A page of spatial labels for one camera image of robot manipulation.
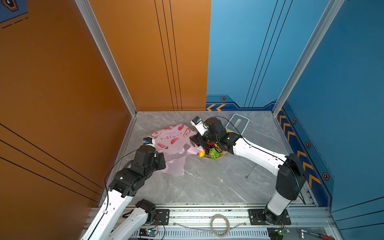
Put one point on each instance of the coiled clear tube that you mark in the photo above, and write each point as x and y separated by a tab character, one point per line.
219	226

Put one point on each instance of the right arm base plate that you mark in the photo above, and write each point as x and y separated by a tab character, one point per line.
266	217

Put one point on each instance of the green circuit board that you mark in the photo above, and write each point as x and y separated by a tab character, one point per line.
148	233
277	233

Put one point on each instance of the pink printed plastic bag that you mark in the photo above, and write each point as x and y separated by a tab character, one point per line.
175	143

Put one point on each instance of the red handled screwdriver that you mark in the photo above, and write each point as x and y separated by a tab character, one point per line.
302	233

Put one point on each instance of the silver wrench on table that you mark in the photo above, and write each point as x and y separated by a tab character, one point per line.
249	172

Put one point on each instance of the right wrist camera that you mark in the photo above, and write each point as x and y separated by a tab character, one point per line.
199	125

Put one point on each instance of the dark purple grape bunch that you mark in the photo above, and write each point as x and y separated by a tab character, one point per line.
208	148

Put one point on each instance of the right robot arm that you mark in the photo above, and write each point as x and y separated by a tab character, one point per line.
288	169

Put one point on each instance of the aluminium corner post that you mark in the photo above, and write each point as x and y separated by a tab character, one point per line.
101	42
319	32

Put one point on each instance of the aluminium corner post right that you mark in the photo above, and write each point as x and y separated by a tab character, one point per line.
319	32

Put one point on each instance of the left green circuit board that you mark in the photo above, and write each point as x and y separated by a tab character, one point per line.
148	233

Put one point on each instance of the aluminium corner post left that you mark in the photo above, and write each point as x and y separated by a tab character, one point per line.
101	42

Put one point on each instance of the wooden fruit plate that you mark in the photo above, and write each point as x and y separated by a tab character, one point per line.
222	155

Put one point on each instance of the white grey tissue box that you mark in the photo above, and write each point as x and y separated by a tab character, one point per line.
237	124

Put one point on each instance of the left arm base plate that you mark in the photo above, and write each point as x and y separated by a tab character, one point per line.
162	217

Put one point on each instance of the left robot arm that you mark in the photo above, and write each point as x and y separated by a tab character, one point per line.
120	193

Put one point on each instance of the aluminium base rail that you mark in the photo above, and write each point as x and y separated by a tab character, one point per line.
120	221

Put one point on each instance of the red yellow mango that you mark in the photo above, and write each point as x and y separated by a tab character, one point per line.
202	154

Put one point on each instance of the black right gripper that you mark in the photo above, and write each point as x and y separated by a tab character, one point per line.
198	140

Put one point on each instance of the right green circuit board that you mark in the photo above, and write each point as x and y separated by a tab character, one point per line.
277	233

